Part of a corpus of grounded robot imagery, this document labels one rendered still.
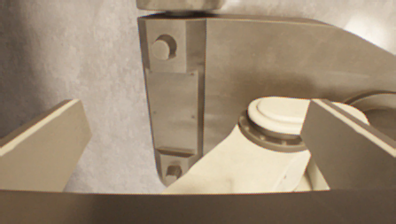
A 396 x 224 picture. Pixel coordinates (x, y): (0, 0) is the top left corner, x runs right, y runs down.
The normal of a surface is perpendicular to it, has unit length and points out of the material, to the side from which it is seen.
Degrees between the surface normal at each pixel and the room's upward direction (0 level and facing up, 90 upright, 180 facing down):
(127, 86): 0
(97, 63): 0
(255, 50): 0
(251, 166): 90
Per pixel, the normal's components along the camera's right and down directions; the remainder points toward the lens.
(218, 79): -0.18, 0.50
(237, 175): 0.01, -0.86
